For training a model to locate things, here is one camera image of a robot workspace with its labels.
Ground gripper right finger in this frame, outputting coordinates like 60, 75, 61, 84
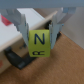
48, 7, 79, 43

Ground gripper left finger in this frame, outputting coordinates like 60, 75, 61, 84
0, 7, 32, 47

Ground yellow block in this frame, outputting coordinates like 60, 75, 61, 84
28, 28, 52, 58

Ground pink block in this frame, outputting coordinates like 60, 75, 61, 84
0, 14, 14, 25

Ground black door handle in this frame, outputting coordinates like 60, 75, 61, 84
2, 42, 36, 70

